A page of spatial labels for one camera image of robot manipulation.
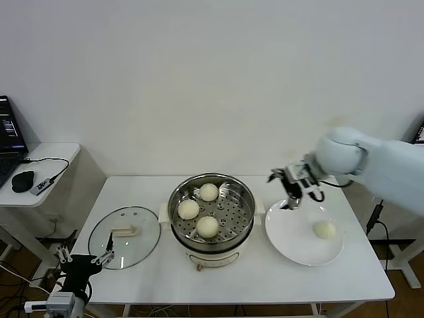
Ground black open laptop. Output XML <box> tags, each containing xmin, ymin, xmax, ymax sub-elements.
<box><xmin>0</xmin><ymin>95</ymin><xmax>30</xmax><ymax>189</ymax></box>

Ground black usb hub cable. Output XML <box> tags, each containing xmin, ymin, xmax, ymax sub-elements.
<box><xmin>22</xmin><ymin>156</ymin><xmax>70</xmax><ymax>183</ymax></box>

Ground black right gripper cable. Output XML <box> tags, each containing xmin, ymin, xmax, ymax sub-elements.
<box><xmin>319</xmin><ymin>180</ymin><xmax>352</xmax><ymax>189</ymax></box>

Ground white floor cable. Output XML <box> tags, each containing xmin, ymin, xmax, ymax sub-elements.
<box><xmin>0</xmin><ymin>263</ymin><xmax>50</xmax><ymax>293</ymax></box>

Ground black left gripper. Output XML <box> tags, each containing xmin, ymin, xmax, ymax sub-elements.
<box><xmin>54</xmin><ymin>230</ymin><xmax>116</xmax><ymax>292</ymax></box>

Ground black computer mouse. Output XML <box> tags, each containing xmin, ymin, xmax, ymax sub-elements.
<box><xmin>11</xmin><ymin>170</ymin><xmax>35</xmax><ymax>193</ymax></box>

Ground grey usb hub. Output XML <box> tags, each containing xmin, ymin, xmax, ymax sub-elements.
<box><xmin>29</xmin><ymin>178</ymin><xmax>56</xmax><ymax>196</ymax></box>

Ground white side table with label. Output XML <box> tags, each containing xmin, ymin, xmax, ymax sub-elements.
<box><xmin>380</xmin><ymin>201</ymin><xmax>424</xmax><ymax>290</ymax></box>

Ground round white plate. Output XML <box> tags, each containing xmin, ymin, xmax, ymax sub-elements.
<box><xmin>264</xmin><ymin>197</ymin><xmax>345</xmax><ymax>267</ymax></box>

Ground dark grey open laptop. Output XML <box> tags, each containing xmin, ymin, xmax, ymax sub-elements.
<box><xmin>412</xmin><ymin>121</ymin><xmax>424</xmax><ymax>145</ymax></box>

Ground round glass pot lid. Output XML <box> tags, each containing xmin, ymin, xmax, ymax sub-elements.
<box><xmin>87</xmin><ymin>206</ymin><xmax>162</xmax><ymax>271</ymax></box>

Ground black cable with adapter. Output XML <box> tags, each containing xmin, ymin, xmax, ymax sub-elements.
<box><xmin>366</xmin><ymin>198</ymin><xmax>392</xmax><ymax>272</ymax></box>

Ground white cables under table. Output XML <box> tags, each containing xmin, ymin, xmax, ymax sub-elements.
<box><xmin>145</xmin><ymin>306</ymin><xmax>176</xmax><ymax>318</ymax></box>

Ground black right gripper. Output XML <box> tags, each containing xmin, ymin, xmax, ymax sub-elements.
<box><xmin>267</xmin><ymin>160</ymin><xmax>312</xmax><ymax>212</ymax></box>

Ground stainless steel steamer basket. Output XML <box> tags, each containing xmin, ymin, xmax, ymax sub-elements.
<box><xmin>158</xmin><ymin>172</ymin><xmax>266</xmax><ymax>246</ymax></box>

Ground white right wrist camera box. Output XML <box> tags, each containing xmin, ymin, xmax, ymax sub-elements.
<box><xmin>299</xmin><ymin>178</ymin><xmax>325</xmax><ymax>201</ymax></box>

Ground white steamed baozi bun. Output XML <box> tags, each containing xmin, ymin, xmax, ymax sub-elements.
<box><xmin>199</xmin><ymin>182</ymin><xmax>219</xmax><ymax>202</ymax></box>
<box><xmin>177</xmin><ymin>199</ymin><xmax>201</xmax><ymax>220</ymax></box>
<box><xmin>196</xmin><ymin>215</ymin><xmax>220</xmax><ymax>239</ymax></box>
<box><xmin>313</xmin><ymin>221</ymin><xmax>338</xmax><ymax>240</ymax></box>

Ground cream electric cooker base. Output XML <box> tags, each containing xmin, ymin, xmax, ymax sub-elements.
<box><xmin>170</xmin><ymin>225</ymin><xmax>254</xmax><ymax>273</ymax></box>

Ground white side table with mouse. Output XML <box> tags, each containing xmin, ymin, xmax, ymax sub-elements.
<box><xmin>0</xmin><ymin>142</ymin><xmax>81</xmax><ymax>288</ymax></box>

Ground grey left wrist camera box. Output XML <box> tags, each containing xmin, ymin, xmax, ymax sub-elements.
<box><xmin>25</xmin><ymin>290</ymin><xmax>76</xmax><ymax>318</ymax></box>

